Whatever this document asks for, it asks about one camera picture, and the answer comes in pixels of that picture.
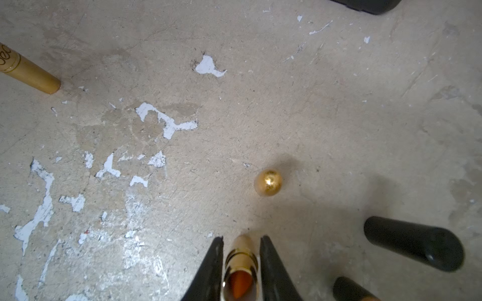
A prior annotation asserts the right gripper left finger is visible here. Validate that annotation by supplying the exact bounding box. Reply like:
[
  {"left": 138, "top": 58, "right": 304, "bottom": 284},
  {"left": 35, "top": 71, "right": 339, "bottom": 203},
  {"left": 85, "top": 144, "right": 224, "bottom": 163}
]
[{"left": 182, "top": 237, "right": 224, "bottom": 301}]

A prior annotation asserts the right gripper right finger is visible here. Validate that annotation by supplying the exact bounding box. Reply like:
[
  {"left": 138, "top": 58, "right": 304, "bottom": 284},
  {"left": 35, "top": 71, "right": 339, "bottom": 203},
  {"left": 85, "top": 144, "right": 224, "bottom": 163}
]
[{"left": 259, "top": 235, "right": 302, "bottom": 301}]

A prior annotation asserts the gold lipstick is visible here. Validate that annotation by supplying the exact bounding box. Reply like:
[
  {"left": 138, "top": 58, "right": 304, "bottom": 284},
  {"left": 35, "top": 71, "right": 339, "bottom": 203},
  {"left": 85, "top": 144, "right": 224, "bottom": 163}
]
[
  {"left": 222, "top": 235, "right": 259, "bottom": 300},
  {"left": 1, "top": 44, "right": 61, "bottom": 95}
]

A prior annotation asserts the black lipstick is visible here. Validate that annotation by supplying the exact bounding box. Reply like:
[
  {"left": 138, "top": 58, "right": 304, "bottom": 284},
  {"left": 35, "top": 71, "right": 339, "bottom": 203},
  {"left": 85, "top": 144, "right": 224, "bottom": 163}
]
[{"left": 332, "top": 277, "right": 380, "bottom": 301}]

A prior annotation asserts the gold lipstick cap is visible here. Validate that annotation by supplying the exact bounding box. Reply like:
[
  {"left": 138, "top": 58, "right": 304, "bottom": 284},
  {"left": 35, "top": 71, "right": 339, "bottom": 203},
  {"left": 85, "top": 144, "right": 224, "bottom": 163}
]
[{"left": 254, "top": 168, "right": 283, "bottom": 197}]

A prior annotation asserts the black lipstick cap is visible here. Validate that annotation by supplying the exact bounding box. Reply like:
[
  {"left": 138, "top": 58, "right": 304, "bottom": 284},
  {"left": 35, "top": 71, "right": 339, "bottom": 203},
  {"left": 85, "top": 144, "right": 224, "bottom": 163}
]
[{"left": 364, "top": 216, "right": 465, "bottom": 272}]

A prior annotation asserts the black plastic toolbox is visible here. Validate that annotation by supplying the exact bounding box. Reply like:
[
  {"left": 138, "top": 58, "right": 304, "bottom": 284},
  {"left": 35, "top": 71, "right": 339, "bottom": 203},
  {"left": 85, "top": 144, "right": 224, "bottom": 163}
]
[{"left": 333, "top": 0, "right": 401, "bottom": 15}]

